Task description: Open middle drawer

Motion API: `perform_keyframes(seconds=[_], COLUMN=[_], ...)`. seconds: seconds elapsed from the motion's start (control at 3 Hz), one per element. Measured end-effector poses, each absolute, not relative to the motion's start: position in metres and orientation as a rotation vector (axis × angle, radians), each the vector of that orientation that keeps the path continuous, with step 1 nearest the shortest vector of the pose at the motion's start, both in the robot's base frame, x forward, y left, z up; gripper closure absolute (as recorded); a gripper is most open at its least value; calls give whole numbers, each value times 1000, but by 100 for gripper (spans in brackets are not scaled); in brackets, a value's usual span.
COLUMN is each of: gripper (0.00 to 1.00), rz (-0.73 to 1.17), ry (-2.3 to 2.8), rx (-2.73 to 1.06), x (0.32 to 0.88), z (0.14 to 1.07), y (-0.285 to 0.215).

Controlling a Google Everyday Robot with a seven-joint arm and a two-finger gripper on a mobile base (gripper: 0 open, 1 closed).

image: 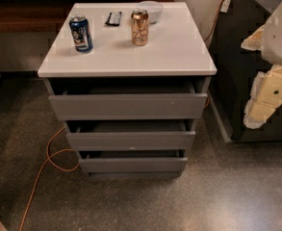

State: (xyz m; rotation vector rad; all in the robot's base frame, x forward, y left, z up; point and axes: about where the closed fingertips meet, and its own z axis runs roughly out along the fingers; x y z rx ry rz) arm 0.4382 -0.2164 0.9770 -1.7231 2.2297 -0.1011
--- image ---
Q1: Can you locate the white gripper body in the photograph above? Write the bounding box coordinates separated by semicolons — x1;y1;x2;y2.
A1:
261;2;282;65

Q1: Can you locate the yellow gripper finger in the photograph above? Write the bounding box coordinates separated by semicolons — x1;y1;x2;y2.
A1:
241;26;264;51
244;64;282;129

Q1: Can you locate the black remote control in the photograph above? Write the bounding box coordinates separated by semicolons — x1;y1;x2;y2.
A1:
105;12;122;27

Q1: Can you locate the brown wooden bench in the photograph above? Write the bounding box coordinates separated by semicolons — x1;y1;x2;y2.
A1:
0;0;174;33

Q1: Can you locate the grey bottom drawer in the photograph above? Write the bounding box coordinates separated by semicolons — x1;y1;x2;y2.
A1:
77;150;188;173

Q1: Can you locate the grey drawer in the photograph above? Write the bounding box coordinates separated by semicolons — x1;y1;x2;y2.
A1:
49;92;207;120
66;120;195;151
77;150;188;173

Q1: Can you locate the gold soda can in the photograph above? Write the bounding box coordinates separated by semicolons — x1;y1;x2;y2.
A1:
131;9;149;46

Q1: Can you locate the white bowl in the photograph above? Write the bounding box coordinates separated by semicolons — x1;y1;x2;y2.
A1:
137;1;164;24

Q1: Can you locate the blue soda can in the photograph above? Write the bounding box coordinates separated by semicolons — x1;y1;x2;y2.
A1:
69;14;93;53

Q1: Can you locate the dark grey counter cabinet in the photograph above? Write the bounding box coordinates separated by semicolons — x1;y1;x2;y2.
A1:
209;0;282;142

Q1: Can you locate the white cable tag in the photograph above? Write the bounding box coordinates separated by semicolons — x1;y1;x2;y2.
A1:
220;0;231;13

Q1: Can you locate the orange extension cable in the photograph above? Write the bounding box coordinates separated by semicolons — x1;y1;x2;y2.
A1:
18;126;81;231

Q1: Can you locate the grey top drawer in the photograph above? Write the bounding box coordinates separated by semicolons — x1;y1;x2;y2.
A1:
49;92;207;120

